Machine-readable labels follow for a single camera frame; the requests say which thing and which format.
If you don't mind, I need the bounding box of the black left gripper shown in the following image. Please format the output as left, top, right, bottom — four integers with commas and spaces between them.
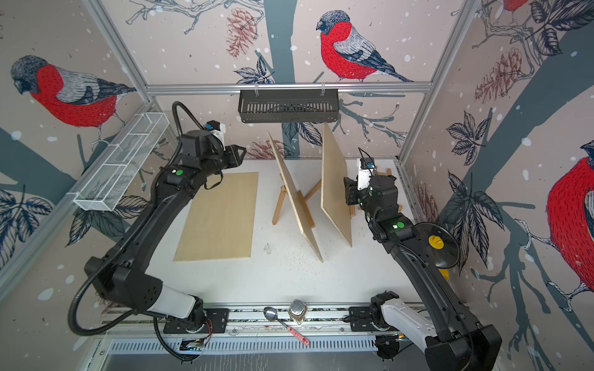
200, 144, 248, 179

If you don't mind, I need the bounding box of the yellow pot black lid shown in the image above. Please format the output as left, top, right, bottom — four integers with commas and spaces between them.
415, 222, 460, 281

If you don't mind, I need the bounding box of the white wire mesh basket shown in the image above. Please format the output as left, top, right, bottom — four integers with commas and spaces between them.
74, 112, 170, 211

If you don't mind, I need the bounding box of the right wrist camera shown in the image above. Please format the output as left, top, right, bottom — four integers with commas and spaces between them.
357, 158, 376, 191

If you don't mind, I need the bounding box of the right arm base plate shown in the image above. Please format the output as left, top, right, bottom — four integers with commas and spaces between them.
343, 306, 385, 332

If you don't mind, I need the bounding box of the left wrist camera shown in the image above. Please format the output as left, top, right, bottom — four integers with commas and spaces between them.
206, 120, 226, 146

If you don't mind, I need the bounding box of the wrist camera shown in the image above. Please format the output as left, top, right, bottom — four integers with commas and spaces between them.
206, 120, 226, 146
357, 158, 376, 191

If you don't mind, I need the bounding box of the plywood board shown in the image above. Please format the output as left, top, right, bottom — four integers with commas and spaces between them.
321, 123, 353, 247
174, 173, 258, 261
269, 133, 323, 262

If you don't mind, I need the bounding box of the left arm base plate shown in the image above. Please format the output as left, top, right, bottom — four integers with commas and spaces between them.
163, 308, 230, 335

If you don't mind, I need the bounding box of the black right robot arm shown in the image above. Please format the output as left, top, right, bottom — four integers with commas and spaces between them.
343, 176, 502, 370

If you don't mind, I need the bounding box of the black hanging basket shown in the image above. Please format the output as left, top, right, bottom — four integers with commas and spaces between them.
238, 89, 340, 124

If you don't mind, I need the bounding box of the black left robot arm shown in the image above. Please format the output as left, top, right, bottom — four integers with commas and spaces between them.
67, 101, 247, 363

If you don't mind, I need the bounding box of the small metal cup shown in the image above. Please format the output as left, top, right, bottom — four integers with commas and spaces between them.
289, 299, 308, 325

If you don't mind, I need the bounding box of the metal spoon red handle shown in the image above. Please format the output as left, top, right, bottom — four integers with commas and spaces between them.
263, 306, 310, 347

